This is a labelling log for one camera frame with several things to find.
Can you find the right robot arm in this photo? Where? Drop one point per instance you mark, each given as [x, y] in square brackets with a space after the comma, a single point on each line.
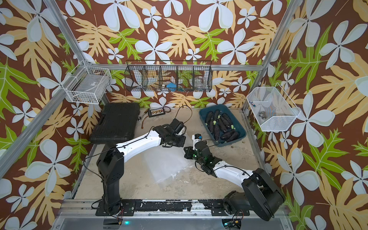
[260, 193]

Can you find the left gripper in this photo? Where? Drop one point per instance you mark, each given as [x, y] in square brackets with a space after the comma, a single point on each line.
[183, 141]

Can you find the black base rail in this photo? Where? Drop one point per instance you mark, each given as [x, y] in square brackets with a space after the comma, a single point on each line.
[132, 207]

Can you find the black tool case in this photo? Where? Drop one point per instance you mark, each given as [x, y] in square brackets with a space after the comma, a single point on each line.
[117, 124]

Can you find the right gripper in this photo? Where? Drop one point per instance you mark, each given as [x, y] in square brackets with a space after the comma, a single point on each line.
[188, 154]

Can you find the teal plastic bin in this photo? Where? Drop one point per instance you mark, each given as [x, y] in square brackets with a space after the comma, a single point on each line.
[223, 108]

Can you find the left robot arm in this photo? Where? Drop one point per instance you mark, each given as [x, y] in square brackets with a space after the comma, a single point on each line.
[111, 162]

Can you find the black wire basket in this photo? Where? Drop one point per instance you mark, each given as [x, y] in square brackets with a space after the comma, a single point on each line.
[169, 76]

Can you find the small black electronics board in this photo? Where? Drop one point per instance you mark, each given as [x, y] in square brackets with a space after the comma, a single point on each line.
[156, 112]

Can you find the clear zip-top bag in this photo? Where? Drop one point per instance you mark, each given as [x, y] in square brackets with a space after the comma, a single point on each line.
[168, 161]

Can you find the white wire basket left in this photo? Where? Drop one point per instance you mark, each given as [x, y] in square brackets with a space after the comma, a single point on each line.
[87, 84]

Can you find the white mesh basket right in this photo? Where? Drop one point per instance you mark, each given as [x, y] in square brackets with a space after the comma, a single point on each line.
[273, 108]

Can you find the pile of eggplants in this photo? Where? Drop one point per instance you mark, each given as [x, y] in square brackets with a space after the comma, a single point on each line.
[221, 126]

